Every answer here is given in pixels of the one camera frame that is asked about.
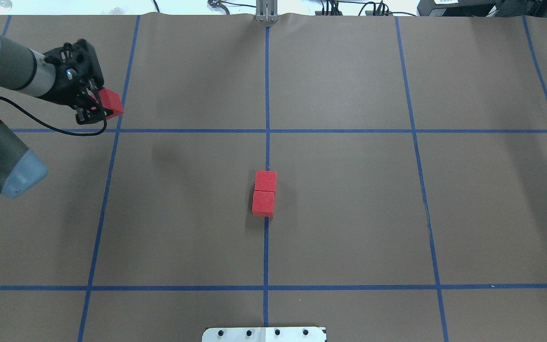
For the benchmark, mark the aluminium frame post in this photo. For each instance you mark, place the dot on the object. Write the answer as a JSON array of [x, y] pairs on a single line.
[[266, 11]]

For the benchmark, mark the red cube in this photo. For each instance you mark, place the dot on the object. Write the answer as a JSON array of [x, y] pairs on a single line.
[[110, 101], [265, 181]]

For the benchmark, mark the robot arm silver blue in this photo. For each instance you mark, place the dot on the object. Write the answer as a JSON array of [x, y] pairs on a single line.
[[24, 70]]

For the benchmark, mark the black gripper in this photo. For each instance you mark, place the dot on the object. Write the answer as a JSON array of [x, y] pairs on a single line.
[[64, 91]]

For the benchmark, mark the white camera pedestal column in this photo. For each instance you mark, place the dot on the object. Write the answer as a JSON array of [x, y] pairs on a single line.
[[265, 334]]

